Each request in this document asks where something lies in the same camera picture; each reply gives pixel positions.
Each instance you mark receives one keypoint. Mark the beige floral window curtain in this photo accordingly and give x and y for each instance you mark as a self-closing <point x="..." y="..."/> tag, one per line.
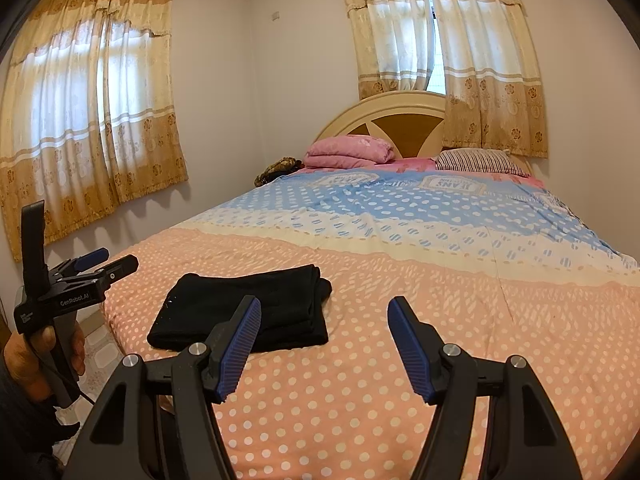
<point x="480" y="100"/>
<point x="75" y="135"/>

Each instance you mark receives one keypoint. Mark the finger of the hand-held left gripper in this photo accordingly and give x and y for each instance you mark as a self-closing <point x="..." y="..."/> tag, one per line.
<point x="122" y="267"/>
<point x="92" y="256"/>

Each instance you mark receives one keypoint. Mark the black pants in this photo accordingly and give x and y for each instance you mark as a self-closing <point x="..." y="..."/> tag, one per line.
<point x="200" y="300"/>

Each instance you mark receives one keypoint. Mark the striped pillow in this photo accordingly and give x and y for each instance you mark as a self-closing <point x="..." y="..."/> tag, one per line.
<point x="475" y="162"/>

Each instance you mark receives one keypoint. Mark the folded pink blanket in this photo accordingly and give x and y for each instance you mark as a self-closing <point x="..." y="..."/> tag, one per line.
<point x="345" y="152"/>

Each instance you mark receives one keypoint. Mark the person's left hand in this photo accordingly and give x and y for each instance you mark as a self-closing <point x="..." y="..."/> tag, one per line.
<point x="25" y="360"/>

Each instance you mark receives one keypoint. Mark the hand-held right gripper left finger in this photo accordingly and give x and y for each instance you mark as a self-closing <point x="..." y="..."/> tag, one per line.
<point x="235" y="355"/>

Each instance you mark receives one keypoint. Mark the brown patterned cloth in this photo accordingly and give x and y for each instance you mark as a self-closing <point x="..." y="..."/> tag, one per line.
<point x="277" y="170"/>

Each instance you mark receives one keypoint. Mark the cream wooden arched headboard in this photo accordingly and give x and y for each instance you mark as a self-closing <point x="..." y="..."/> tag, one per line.
<point x="400" y="125"/>

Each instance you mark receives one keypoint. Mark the person's left forearm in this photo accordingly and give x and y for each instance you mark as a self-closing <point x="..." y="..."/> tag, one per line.
<point x="25" y="435"/>

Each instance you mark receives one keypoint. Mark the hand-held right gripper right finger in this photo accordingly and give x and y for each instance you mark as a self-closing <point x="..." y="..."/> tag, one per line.
<point x="412" y="355"/>

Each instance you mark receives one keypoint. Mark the pink printed cloth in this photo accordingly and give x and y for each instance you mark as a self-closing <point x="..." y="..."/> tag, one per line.
<point x="415" y="165"/>

